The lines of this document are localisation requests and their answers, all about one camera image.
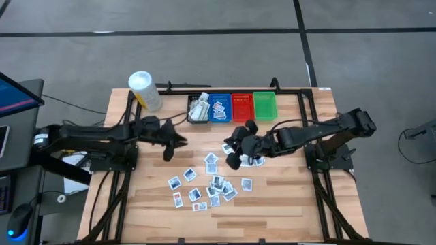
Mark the black diagonal support beam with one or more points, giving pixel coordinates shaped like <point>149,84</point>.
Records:
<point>64,170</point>

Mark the smartphone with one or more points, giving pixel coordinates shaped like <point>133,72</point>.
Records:
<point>2,140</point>

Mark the white paper sheet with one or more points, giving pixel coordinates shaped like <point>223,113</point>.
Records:
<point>73,177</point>

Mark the black keyboard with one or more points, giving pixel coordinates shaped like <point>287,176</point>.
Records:
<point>4,199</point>

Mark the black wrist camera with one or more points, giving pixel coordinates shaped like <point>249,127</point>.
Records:
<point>167,124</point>
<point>264,144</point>

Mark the black slotted plastic basket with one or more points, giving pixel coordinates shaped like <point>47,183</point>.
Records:
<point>188,117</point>

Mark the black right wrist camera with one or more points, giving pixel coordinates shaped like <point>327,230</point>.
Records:
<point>264,144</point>

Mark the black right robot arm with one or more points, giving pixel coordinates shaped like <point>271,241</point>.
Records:
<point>306,132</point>

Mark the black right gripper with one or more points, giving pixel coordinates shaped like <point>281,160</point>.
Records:
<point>247,143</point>

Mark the white tape roll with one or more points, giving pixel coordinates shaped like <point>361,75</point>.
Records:
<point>61,198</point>

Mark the green slotted plastic basket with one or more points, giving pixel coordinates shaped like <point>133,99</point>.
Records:
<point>265,106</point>

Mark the blue slotted plastic basket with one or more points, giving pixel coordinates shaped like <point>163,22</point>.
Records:
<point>226,97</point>

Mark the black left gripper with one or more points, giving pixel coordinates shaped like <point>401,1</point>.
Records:
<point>168,151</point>

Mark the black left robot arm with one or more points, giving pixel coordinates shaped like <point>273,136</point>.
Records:
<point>85,132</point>

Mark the black frame clamp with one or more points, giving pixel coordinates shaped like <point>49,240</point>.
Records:
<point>274,83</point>

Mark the white packet black print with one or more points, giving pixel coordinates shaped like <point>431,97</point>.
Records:
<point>212,191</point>
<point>226,188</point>

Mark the long plain white packet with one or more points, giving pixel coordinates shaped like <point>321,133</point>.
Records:
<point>195,115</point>

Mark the red slotted plastic basket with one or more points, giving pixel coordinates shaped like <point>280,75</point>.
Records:
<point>243,107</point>

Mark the white wipes canister yellow label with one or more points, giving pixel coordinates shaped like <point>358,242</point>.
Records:
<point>144,88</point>

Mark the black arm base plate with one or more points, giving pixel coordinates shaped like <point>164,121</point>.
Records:
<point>340,165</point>
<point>102,166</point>

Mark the grey stand foot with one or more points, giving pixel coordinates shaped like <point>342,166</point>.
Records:
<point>422,129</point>

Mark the monitor with blue screen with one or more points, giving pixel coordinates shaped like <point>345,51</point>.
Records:
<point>13,95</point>

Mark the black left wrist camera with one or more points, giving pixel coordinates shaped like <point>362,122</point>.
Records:
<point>167,124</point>

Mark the black computer mouse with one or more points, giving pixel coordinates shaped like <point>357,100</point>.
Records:
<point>19,219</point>

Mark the laptop with blue screen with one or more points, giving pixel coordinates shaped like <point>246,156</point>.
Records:
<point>20,136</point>

